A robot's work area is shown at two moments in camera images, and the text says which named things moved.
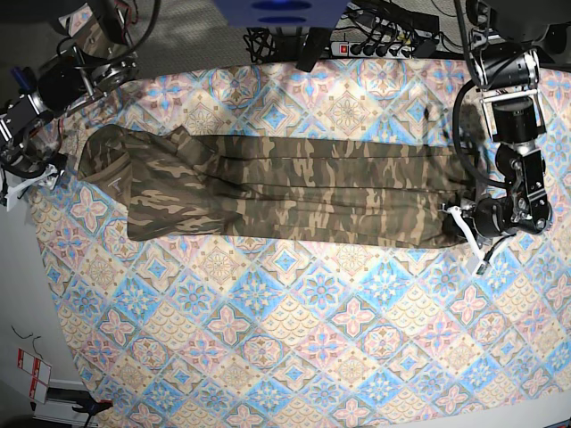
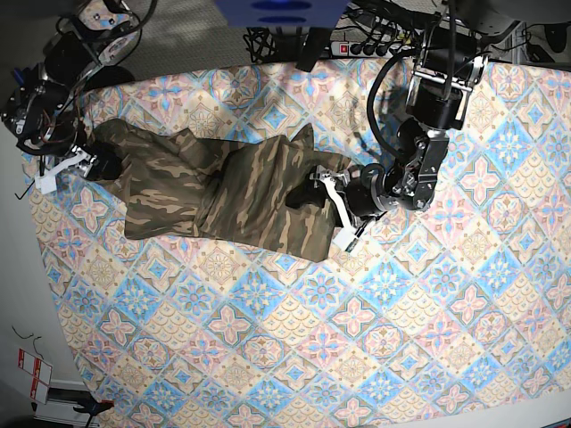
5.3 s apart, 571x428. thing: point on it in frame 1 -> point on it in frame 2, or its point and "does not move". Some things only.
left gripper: [491, 218] -> [367, 191]
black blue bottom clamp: [95, 407] does not move
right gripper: [27, 162] -> [103, 160]
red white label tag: [40, 372] does not move
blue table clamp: [21, 79] does not move
